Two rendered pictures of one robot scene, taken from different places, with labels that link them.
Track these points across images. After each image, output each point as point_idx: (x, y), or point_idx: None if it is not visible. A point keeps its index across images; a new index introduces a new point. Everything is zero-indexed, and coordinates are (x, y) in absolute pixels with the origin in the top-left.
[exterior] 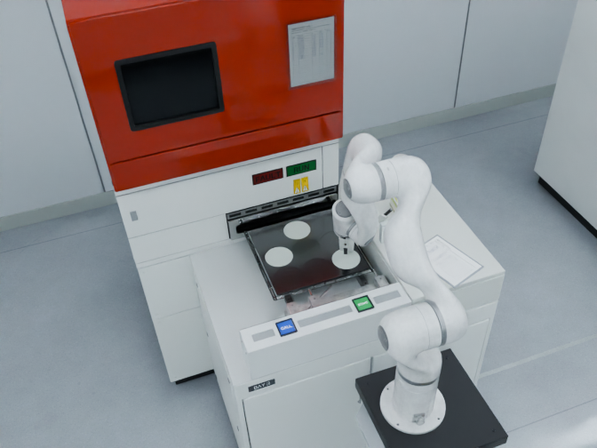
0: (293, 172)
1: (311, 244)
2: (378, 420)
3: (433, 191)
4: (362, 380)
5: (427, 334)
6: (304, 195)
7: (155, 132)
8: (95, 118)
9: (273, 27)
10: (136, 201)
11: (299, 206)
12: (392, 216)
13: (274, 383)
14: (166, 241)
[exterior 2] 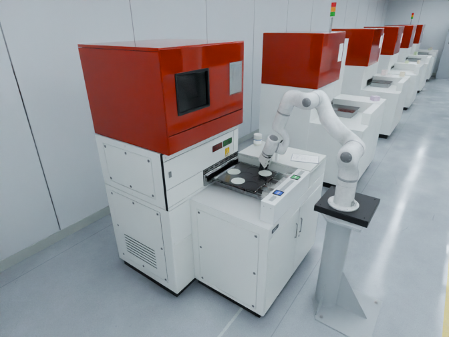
0: (225, 144)
1: (246, 173)
2: (339, 212)
3: None
4: (317, 204)
5: (361, 149)
6: (228, 157)
7: (186, 117)
8: (164, 107)
9: (225, 63)
10: (171, 164)
11: (227, 163)
12: (322, 112)
13: (278, 227)
14: (181, 190)
